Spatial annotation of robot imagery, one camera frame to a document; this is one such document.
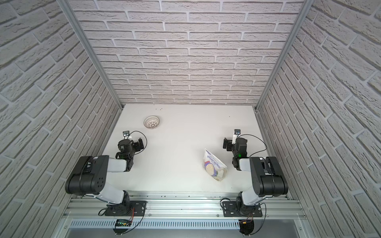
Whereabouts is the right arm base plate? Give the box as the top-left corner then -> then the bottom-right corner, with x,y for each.
220,200 -> 263,218

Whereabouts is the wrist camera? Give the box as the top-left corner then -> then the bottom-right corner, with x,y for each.
123,131 -> 130,139
232,129 -> 241,144

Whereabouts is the white slotted cable duct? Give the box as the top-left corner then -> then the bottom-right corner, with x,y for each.
69,219 -> 239,230

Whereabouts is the left aluminium corner post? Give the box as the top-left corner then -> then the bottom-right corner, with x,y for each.
57,0 -> 123,111

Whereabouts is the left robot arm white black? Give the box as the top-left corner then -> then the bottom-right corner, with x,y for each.
65,136 -> 146,219

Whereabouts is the green circuit board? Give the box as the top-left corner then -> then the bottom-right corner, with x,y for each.
115,219 -> 133,228

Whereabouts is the black round connector box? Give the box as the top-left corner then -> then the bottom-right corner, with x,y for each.
239,220 -> 255,236

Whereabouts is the right aluminium corner post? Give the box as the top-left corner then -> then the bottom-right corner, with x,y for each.
254,0 -> 314,113

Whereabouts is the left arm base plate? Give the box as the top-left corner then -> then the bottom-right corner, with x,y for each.
104,201 -> 147,217

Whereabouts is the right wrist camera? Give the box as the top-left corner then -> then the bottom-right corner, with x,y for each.
232,129 -> 241,144

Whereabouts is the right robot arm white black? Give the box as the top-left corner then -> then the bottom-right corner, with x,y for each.
220,137 -> 289,217

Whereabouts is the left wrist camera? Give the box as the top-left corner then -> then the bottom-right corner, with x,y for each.
123,131 -> 130,139

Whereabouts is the white oats bag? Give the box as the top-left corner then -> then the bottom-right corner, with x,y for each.
204,149 -> 227,181

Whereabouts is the aluminium corner post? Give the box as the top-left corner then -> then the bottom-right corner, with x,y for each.
57,0 -> 123,111
254,0 -> 314,113

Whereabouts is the patterned white breakfast bowl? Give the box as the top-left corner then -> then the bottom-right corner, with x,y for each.
143,116 -> 160,129

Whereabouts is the aluminium mounting rail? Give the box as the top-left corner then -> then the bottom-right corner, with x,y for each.
63,191 -> 307,220

